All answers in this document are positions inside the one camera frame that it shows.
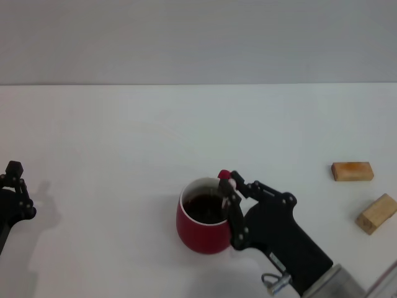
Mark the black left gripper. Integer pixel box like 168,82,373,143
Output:
0,160,38,256

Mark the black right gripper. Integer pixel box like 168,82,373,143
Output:
218,169,333,296

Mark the pink handled metal spoon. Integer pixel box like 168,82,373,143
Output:
221,177,237,209

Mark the red ceramic mug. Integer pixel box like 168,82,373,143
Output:
176,169,240,255

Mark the plain wooden block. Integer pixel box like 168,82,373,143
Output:
355,193,397,236

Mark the dark coffee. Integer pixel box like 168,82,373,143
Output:
182,194,229,224

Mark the wooden block with orange stain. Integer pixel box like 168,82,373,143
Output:
331,161,375,182

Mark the metal wrist cable plug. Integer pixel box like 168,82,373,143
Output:
262,272,293,294

